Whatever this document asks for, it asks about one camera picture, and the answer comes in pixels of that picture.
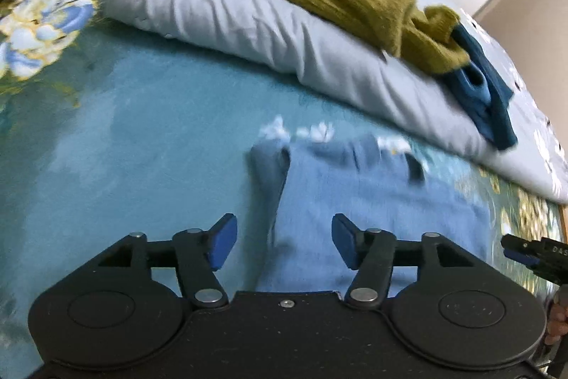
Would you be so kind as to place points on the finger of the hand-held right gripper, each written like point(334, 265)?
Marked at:
point(519, 250)

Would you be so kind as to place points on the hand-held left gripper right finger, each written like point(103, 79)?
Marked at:
point(344, 241)

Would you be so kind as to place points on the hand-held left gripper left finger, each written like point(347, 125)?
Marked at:
point(222, 241)

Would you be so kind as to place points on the steel blue shirt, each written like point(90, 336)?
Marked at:
point(368, 192)

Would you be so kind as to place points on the person's right hand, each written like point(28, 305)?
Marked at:
point(558, 323)

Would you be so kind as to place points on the floral teal bed sheet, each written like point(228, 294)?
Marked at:
point(146, 130)

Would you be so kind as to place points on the dark teal garment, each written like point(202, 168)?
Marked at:
point(492, 108)

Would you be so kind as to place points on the grey blue floral quilt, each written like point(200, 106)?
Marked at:
point(199, 1)

